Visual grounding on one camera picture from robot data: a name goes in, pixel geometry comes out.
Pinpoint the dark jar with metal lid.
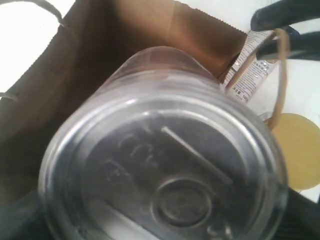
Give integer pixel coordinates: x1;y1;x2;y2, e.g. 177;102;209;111
38;46;288;240

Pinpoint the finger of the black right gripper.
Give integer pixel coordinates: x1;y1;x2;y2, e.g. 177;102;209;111
256;26;320;61
250;0;320;32

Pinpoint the white long noodle package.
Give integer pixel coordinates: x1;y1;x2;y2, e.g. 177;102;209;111
223;30;278;103

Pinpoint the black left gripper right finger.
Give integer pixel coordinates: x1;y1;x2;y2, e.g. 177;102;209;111
279;188;320;240

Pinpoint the brown paper bag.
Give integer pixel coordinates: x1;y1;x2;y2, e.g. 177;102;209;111
0;0;247;207

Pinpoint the nut jar with gold lid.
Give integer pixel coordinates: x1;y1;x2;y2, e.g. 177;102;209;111
272;113;320;191

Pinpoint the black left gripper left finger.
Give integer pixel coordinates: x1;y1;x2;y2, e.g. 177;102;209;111
0;191;50;240

